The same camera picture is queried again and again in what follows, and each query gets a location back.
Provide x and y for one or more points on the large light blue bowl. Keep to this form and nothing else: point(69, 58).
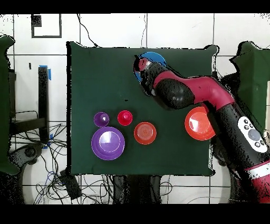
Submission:
point(154, 56)

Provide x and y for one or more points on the small orange bowl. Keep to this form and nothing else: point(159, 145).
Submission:
point(145, 133)

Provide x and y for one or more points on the large orange bowl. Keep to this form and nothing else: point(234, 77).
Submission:
point(197, 124)

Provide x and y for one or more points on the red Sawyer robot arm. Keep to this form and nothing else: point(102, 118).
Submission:
point(211, 90)

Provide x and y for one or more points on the dark green table cloth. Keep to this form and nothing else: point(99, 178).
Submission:
point(95, 84)

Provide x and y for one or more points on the red cup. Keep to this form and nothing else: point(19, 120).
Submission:
point(124, 118)

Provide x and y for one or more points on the purple cup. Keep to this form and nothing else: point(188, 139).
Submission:
point(101, 119)

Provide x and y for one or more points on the purple bowl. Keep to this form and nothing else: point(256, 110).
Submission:
point(107, 143)

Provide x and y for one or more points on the black equipment stand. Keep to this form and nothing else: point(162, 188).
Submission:
point(43, 95)

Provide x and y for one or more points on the green clothed side table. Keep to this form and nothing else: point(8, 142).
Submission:
point(253, 84)
point(4, 84)

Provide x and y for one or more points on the black power strip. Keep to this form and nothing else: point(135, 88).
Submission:
point(70, 186)

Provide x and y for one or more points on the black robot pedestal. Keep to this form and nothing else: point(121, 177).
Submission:
point(137, 188)

